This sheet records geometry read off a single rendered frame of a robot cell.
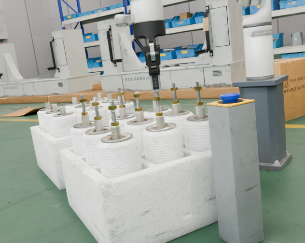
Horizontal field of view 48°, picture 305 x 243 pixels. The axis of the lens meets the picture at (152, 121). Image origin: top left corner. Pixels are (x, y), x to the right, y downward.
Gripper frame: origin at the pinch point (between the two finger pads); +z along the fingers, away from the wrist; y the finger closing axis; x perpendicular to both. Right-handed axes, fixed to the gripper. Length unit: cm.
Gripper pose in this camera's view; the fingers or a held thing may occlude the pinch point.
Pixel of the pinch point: (155, 83)
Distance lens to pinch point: 82.0
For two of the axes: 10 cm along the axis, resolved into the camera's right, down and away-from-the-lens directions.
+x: -9.9, 1.2, -0.1
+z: 1.2, 9.7, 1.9
